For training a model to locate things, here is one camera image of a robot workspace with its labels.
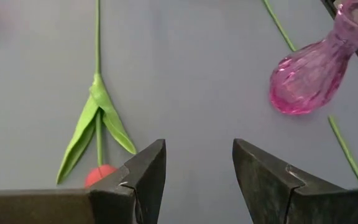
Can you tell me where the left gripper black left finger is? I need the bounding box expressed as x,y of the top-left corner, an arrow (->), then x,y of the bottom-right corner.
0,138 -> 167,224

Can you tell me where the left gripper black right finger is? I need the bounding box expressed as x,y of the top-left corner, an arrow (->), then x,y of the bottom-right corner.
232,138 -> 358,224

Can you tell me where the dark red artificial tulip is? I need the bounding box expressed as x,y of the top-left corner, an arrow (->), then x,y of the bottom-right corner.
55,0 -> 138,189
261,0 -> 298,53
327,114 -> 358,189

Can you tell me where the grey table mat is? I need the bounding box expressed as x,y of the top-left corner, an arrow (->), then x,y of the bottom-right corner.
0,0 -> 358,224

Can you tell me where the pink ribbed glass vase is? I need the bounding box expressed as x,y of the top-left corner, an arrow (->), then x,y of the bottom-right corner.
268,0 -> 358,116

